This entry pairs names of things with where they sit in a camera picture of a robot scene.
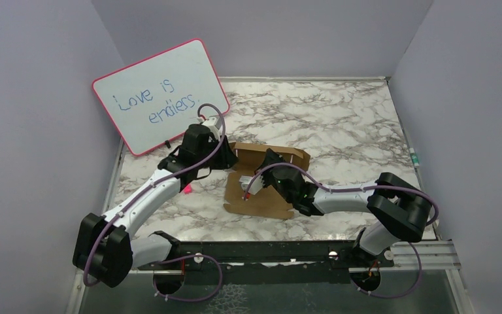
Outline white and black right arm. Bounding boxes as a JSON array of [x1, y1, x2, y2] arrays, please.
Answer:
[[241, 148, 439, 266]]

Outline aluminium frame rail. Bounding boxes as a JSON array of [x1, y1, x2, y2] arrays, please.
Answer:
[[76, 242, 462, 275]]

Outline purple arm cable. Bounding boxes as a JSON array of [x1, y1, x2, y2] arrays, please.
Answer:
[[242, 162, 440, 300], [82, 103, 227, 303]]

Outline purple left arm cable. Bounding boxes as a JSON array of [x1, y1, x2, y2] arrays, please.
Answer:
[[82, 103, 227, 303]]

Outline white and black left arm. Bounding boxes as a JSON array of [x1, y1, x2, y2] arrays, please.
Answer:
[[73, 120, 238, 287]]

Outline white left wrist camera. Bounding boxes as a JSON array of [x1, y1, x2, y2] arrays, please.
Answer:
[[201, 116, 222, 137]]

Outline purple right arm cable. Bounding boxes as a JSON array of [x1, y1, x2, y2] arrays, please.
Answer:
[[242, 162, 440, 300]]

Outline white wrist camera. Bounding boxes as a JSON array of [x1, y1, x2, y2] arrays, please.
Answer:
[[201, 116, 222, 137], [239, 175, 264, 196]]

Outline green capped marker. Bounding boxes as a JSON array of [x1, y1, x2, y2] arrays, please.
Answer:
[[409, 147, 420, 168]]

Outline pink marker pen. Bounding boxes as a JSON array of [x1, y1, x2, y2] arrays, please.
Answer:
[[183, 185, 192, 194]]

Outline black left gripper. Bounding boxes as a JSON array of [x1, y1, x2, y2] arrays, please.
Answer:
[[196, 135, 239, 170]]

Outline pink framed whiteboard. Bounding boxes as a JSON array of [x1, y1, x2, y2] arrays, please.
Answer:
[[92, 39, 230, 156]]

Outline brown cardboard box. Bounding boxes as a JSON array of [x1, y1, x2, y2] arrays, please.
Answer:
[[224, 142, 310, 220]]

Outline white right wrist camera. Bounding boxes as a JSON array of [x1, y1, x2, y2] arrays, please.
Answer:
[[239, 175, 264, 196]]

